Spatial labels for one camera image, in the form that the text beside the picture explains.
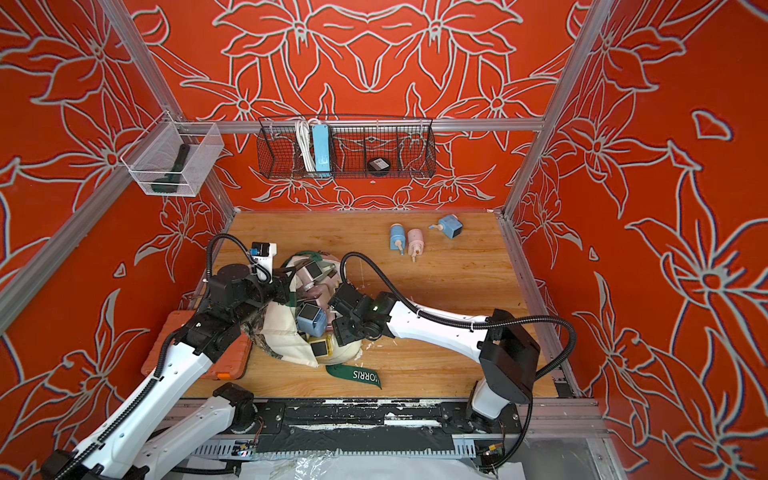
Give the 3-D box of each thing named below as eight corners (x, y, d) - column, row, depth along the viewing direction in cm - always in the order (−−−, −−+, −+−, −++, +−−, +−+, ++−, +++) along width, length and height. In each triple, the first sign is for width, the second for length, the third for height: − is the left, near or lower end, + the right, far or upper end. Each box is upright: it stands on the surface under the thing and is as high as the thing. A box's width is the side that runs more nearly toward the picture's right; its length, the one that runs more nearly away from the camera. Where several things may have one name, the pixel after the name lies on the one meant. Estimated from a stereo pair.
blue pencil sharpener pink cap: (390, 255, 106) (391, 244, 102) (390, 234, 113) (390, 223, 108) (404, 255, 106) (405, 244, 102) (403, 234, 113) (404, 223, 108)
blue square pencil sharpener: (447, 243, 110) (448, 236, 107) (432, 230, 114) (433, 223, 111) (464, 231, 114) (467, 224, 111) (449, 219, 118) (451, 212, 115)
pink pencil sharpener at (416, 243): (408, 261, 105) (410, 249, 99) (407, 240, 111) (408, 228, 105) (423, 261, 105) (425, 249, 99) (420, 240, 111) (422, 228, 105)
